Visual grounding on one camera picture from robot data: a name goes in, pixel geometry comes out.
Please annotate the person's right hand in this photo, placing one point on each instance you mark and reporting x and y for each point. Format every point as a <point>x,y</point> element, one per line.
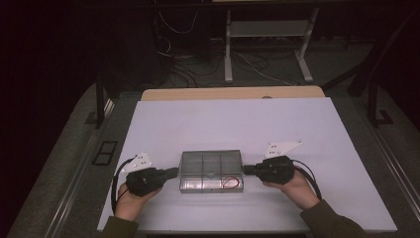
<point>297,191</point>

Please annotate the red rubber band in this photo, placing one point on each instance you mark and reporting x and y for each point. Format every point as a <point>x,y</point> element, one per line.
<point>225,182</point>

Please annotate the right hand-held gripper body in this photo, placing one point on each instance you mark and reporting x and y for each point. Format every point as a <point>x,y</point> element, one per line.
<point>275,170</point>

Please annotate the white board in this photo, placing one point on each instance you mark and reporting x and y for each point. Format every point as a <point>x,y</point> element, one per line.
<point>284,119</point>

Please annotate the wooden table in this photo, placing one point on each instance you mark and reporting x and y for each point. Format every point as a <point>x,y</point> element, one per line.
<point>231,93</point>

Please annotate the black metal stand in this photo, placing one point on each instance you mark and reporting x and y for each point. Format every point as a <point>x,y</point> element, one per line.
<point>373,102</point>
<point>100,99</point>

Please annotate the clear plastic compartment box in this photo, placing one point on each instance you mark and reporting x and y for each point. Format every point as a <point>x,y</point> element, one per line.
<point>211,165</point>

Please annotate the grey metal stand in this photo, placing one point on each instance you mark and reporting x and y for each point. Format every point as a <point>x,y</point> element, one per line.
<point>267,28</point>

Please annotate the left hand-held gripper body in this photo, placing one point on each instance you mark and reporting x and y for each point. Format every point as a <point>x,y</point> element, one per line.
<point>145,180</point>

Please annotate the person's left hand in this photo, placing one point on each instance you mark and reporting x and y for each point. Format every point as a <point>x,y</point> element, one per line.
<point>130,205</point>

